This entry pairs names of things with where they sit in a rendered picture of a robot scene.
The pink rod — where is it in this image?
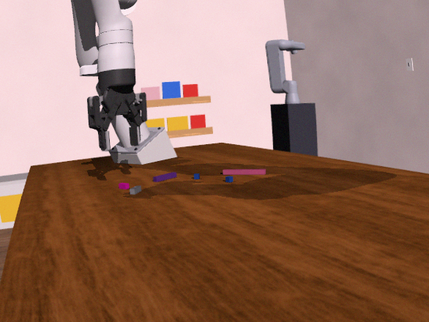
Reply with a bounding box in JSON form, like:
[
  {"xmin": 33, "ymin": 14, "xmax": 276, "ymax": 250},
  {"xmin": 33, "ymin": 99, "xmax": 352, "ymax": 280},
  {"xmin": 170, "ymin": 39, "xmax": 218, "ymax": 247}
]
[{"xmin": 223, "ymin": 169, "xmax": 266, "ymax": 175}]

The small magenta block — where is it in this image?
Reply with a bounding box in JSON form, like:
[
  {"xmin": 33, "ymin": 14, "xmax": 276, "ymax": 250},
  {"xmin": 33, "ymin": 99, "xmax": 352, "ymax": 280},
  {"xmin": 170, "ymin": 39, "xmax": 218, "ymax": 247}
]
[{"xmin": 119, "ymin": 183, "xmax": 129, "ymax": 190}]

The purple rod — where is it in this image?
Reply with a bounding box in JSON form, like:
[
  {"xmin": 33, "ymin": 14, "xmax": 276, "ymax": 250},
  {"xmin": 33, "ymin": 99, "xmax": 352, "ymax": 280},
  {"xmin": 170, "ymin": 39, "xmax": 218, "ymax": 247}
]
[{"xmin": 153, "ymin": 172, "xmax": 176, "ymax": 182}]

